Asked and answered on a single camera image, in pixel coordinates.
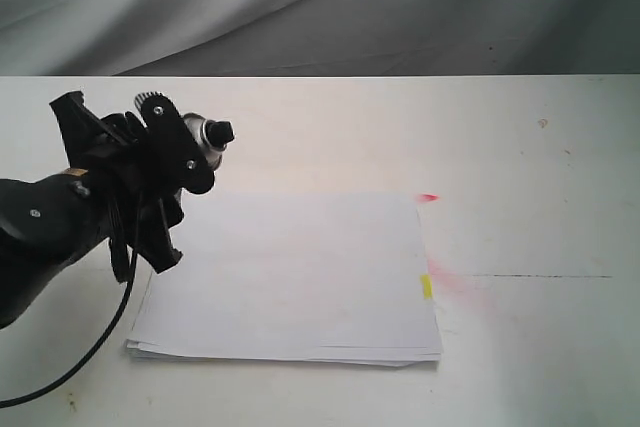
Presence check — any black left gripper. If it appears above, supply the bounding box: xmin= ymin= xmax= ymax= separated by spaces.
xmin=50 ymin=91 xmax=216 ymax=274

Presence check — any white dotted spray paint can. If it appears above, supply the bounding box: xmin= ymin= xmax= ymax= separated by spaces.
xmin=183 ymin=113 xmax=235 ymax=171

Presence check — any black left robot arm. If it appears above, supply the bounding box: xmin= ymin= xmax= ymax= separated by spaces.
xmin=1 ymin=91 xmax=235 ymax=326

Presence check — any grey backdrop cloth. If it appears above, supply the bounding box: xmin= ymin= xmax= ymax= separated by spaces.
xmin=1 ymin=0 xmax=639 ymax=76

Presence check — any white paper stack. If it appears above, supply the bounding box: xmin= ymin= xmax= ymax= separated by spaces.
xmin=127 ymin=193 xmax=443 ymax=366

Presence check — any yellow sticky tab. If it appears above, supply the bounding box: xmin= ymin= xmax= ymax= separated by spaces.
xmin=420 ymin=274 xmax=433 ymax=299

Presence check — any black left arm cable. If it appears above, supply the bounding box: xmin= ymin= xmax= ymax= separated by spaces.
xmin=0 ymin=186 xmax=174 ymax=406

